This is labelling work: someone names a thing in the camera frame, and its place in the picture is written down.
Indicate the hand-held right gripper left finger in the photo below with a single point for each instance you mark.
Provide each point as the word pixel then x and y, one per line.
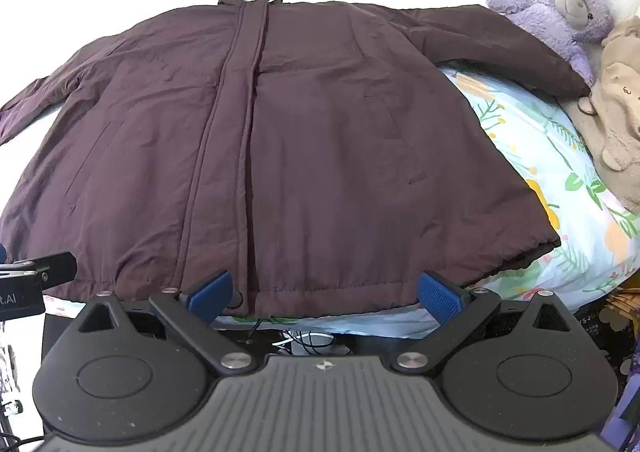
pixel 211 291

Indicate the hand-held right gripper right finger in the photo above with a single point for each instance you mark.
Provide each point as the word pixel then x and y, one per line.
pixel 440 296

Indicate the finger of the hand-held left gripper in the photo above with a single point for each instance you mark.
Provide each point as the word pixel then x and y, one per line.
pixel 55 268

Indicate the dark maroon jacket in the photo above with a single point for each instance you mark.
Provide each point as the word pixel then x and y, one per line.
pixel 325 157

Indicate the floral bed sheet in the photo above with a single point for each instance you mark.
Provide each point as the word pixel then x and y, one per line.
pixel 540 147

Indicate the dark printed box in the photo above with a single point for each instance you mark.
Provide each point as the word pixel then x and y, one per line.
pixel 622 347

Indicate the beige plush toy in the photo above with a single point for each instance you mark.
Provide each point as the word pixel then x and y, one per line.
pixel 620 97

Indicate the purple teddy bear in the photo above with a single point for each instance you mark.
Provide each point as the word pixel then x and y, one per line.
pixel 560 27

